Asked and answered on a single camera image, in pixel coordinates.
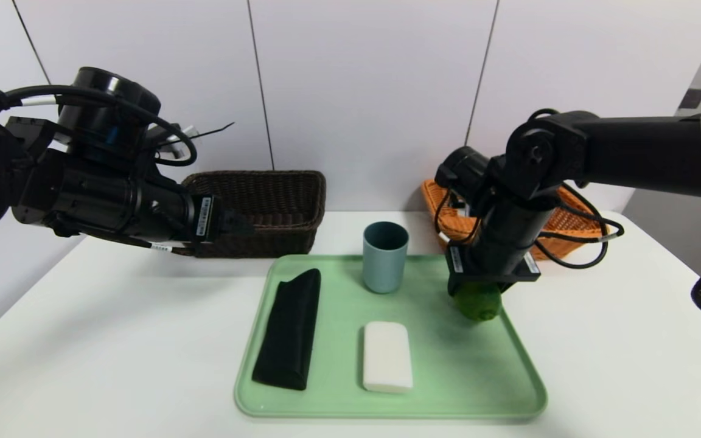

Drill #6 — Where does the orange wicker basket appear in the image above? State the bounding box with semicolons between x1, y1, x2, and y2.
420;178;608;261

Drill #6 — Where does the light green plastic tray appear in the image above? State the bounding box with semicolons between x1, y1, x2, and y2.
234;254;548;419

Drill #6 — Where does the blue-grey plastic cup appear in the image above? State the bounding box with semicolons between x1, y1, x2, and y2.
363;221;410;294

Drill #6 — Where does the green lime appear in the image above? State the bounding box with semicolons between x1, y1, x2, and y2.
454;283;503;322

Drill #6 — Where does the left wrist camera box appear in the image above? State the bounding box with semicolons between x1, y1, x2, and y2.
165;125;200;160

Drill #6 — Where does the thin black cable tie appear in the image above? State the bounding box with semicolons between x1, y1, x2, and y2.
174;122;235;144

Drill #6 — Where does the white soap bar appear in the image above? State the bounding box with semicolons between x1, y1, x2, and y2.
362;321;414;393

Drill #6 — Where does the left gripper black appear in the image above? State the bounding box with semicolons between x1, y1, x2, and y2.
140;179;254;243

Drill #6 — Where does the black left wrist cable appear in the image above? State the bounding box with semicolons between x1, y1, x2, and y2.
0;85;198;168

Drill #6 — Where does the dark brown wicker basket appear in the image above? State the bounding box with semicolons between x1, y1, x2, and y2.
168;170;327;259

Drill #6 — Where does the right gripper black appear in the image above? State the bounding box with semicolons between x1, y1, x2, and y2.
445;201;542;297

